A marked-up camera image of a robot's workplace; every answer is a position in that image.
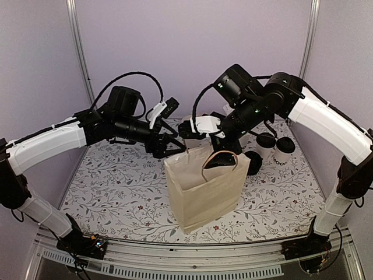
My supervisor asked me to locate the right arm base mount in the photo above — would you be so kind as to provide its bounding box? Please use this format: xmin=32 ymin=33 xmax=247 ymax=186
xmin=281 ymin=230 xmax=332 ymax=274

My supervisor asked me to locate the aluminium frame post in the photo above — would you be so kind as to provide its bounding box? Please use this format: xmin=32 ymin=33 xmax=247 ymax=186
xmin=66 ymin=0 xmax=94 ymax=105
xmin=298 ymin=0 xmax=321 ymax=79

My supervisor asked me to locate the white paper cup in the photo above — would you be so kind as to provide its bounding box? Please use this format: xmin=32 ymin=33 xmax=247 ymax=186
xmin=272 ymin=149 xmax=292 ymax=166
xmin=256 ymin=144 xmax=273 ymax=162

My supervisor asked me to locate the stack of black lids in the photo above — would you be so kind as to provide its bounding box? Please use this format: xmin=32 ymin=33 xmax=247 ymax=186
xmin=244 ymin=151 xmax=262 ymax=176

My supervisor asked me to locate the stack of white paper cups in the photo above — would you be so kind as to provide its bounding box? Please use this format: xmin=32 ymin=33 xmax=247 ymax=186
xmin=182 ymin=115 xmax=192 ymax=122

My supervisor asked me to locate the kraft paper bag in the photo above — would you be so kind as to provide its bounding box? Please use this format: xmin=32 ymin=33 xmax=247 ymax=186
xmin=164 ymin=145 xmax=250 ymax=234

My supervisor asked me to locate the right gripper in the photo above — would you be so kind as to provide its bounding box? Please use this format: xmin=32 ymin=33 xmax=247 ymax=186
xmin=202 ymin=96 xmax=265 ymax=169

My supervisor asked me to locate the floral table mat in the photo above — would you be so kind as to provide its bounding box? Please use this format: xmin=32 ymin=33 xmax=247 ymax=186
xmin=61 ymin=141 xmax=325 ymax=244

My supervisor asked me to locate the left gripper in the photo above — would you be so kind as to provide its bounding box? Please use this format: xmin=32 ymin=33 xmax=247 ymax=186
xmin=114 ymin=114 xmax=187 ymax=159

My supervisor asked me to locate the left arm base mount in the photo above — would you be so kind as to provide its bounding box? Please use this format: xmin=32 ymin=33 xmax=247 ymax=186
xmin=57 ymin=232 xmax=108 ymax=260

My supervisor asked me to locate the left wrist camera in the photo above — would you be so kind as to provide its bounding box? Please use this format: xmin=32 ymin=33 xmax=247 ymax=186
xmin=146 ymin=97 xmax=180 ymax=130

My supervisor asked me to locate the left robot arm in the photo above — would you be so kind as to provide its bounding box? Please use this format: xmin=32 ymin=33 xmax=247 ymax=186
xmin=1 ymin=71 xmax=186 ymax=253

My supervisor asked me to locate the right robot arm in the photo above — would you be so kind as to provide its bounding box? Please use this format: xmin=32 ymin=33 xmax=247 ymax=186
xmin=190 ymin=64 xmax=372 ymax=254

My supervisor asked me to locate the aluminium front rail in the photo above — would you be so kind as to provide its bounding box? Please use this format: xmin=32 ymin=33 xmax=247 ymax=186
xmin=26 ymin=227 xmax=368 ymax=279

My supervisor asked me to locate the right aluminium frame post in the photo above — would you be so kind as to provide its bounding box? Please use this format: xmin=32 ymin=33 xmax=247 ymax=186
xmin=298 ymin=0 xmax=321 ymax=79

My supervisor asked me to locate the left aluminium frame post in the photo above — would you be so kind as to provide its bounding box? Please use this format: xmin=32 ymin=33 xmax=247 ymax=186
xmin=66 ymin=0 xmax=94 ymax=105

